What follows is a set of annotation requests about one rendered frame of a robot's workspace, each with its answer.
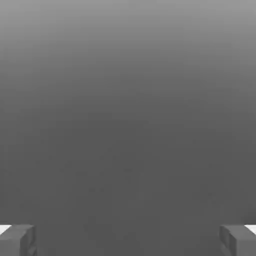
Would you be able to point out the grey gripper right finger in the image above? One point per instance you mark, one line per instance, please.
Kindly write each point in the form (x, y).
(240, 242)

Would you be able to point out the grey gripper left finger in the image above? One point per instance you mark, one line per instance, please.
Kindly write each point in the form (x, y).
(16, 241)

